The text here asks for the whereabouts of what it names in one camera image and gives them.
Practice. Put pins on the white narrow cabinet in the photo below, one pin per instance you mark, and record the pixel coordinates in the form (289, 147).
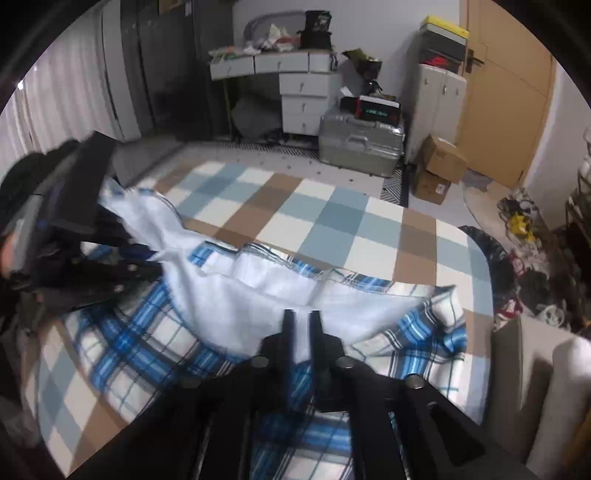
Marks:
(437, 103)

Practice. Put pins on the white curtain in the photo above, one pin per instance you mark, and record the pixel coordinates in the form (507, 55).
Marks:
(63, 96)

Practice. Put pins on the silver aluminium suitcase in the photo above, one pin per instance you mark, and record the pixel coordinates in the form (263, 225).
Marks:
(369, 147)

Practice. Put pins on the wooden door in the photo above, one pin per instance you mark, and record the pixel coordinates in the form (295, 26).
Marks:
(510, 83)

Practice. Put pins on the white desk with drawers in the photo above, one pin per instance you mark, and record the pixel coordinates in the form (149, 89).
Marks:
(309, 83)

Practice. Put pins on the checked bed blanket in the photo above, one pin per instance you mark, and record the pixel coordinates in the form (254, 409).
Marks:
(324, 226)

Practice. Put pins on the cardboard box on floor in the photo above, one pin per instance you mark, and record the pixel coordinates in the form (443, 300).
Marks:
(440, 164)

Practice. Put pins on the stacked shoe boxes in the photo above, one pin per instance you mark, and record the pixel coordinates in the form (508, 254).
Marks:
(442, 44)

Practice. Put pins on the blue plaid flannel shirt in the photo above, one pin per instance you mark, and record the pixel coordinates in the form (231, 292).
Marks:
(214, 305)

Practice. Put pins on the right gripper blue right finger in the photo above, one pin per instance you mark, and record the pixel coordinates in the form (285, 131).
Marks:
(402, 428)

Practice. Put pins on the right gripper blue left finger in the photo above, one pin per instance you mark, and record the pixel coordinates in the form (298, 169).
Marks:
(202, 429)

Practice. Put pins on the black red shoe box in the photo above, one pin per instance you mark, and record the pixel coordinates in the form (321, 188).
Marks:
(372, 109)

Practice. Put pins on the grey padded bench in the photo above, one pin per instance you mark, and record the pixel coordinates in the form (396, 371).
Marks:
(538, 405)

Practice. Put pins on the black refrigerator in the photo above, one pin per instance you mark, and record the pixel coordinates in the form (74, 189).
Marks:
(165, 46)

